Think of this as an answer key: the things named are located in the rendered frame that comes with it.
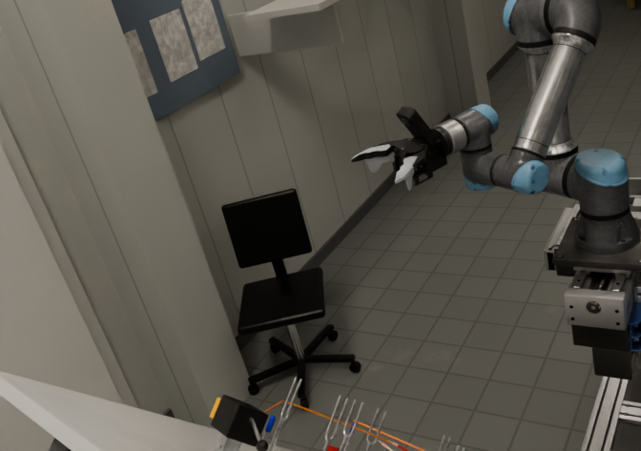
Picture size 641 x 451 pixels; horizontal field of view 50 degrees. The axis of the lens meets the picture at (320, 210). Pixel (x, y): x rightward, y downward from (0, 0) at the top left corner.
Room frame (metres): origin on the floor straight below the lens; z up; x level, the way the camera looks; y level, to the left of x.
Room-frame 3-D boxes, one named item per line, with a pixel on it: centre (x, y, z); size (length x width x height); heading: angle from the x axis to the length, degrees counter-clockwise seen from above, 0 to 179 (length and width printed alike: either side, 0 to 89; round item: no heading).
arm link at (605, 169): (1.51, -0.68, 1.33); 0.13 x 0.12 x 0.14; 27
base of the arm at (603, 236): (1.50, -0.69, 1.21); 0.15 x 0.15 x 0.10
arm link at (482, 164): (1.49, -0.40, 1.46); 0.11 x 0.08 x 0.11; 27
